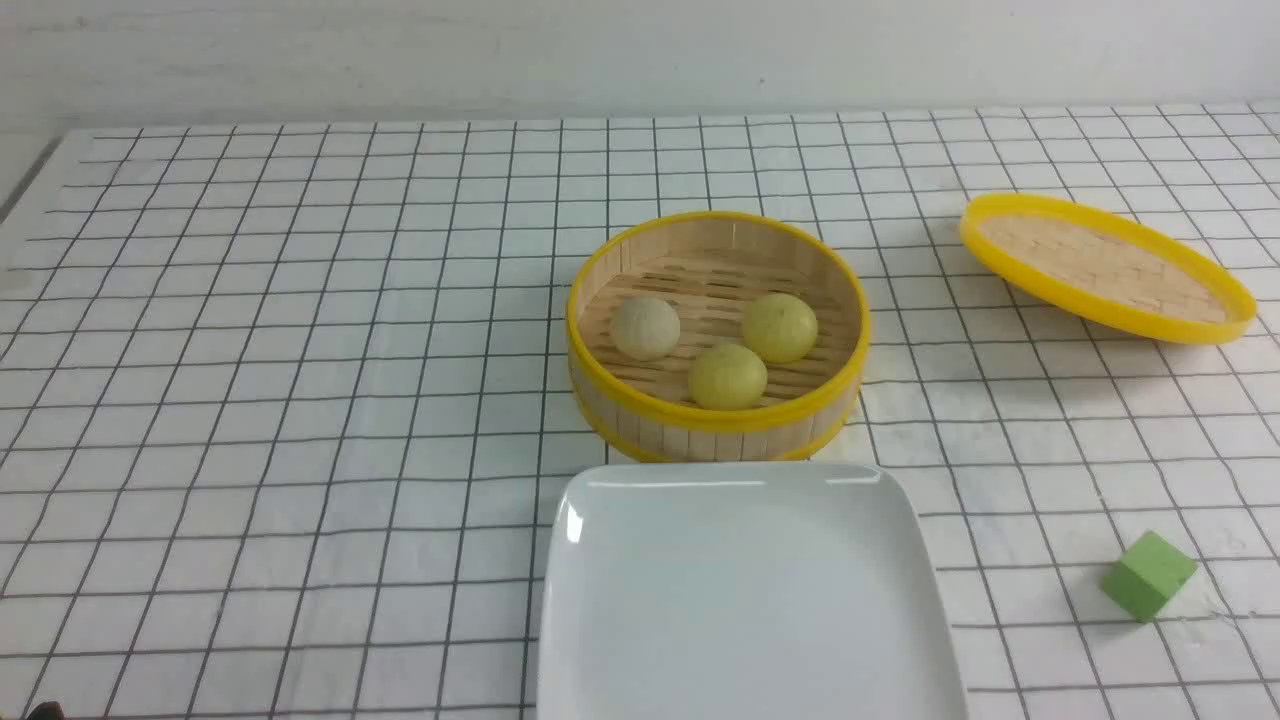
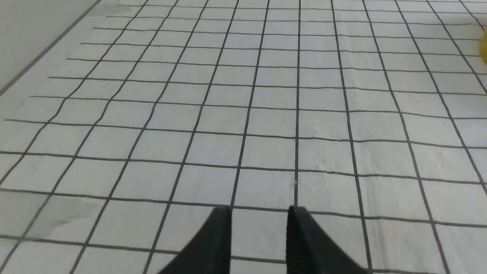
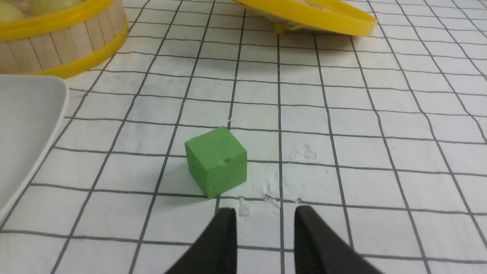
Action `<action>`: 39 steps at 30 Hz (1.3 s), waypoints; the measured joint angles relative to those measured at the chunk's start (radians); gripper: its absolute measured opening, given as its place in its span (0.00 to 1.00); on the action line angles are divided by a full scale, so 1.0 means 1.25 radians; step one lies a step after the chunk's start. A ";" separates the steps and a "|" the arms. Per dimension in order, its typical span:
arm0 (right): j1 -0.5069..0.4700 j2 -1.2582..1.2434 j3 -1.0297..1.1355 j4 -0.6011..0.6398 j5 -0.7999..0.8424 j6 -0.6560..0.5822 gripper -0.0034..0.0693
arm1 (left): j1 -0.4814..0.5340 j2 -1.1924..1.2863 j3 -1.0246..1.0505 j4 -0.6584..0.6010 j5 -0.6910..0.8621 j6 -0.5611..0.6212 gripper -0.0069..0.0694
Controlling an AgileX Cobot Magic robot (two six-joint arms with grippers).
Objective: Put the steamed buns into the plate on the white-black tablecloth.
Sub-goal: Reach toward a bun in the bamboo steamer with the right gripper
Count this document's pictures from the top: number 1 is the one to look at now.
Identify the yellow steamed bun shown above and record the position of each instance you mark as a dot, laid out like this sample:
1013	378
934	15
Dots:
780	328
727	377

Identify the white square plate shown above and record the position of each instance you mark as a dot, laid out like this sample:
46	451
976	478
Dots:
742	590

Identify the green cube block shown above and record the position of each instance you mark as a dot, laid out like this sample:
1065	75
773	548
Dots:
1146	578

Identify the white grid-pattern tablecloth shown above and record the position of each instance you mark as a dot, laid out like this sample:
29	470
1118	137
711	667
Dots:
286	411

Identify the pale white steamed bun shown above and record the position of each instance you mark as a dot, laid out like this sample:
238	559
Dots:
645	328

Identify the yellow-rimmed bamboo steamer lid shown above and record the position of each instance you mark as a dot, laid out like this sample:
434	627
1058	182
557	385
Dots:
1108	270

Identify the yellow steamed bun front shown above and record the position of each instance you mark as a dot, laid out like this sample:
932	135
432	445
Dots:
727	377

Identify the yellow-rimmed bamboo steamer basket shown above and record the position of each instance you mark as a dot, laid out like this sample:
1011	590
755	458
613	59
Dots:
709	266

